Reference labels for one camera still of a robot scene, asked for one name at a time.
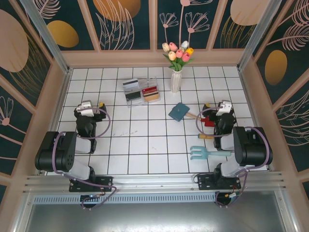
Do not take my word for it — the artificial tulip bouquet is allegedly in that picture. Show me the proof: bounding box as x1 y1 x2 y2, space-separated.
161 40 195 73

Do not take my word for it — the aluminium frame post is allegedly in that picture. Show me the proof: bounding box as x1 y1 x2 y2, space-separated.
237 0 282 71
20 0 73 74

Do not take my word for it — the white ribbed vase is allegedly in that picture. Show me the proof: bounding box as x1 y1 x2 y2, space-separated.
170 70 182 93

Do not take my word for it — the red trowel wooden handle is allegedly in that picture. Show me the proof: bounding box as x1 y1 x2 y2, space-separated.
184 111 217 128

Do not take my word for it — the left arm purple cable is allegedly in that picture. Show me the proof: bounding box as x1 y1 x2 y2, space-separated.
52 107 119 210

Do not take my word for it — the gold card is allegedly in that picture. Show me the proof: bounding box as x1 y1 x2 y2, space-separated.
144 93 160 102

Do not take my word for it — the blue card holder wallet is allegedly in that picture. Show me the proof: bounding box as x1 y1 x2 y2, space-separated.
168 102 191 123

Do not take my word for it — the white magnetic stripe card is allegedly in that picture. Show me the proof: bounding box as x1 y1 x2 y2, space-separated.
122 78 139 89

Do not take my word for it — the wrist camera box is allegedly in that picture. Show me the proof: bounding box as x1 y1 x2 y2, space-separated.
216 101 233 116
77 101 95 116

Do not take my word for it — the grey metal panel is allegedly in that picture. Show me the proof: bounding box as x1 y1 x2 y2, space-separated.
14 203 297 232

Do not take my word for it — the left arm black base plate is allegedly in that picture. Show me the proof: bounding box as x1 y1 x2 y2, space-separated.
69 175 114 193

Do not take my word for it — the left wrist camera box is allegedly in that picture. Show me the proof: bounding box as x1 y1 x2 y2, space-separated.
77 101 95 116

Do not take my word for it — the slotted grey cable duct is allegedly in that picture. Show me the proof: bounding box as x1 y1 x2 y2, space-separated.
32 193 218 205

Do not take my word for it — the clear acrylic card organizer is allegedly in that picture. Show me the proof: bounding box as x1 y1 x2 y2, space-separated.
122 76 162 108

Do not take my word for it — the aluminium front rail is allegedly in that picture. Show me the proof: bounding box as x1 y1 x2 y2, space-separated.
23 171 288 194

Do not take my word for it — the light blue garden fork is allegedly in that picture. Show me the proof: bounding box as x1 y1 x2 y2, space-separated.
190 145 232 162

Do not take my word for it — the black card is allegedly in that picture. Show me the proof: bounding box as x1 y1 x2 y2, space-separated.
125 91 142 102

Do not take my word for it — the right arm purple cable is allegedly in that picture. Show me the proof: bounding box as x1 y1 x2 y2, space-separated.
196 108 270 209

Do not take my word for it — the green circuit board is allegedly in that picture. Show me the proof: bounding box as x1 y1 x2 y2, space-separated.
226 192 242 201

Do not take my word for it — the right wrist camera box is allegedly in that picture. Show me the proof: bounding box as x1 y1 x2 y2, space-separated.
216 101 233 116

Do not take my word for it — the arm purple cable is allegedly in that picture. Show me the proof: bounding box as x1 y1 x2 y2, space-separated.
52 107 119 210
196 108 270 209

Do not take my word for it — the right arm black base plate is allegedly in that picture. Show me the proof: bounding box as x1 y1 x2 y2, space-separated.
197 173 242 191

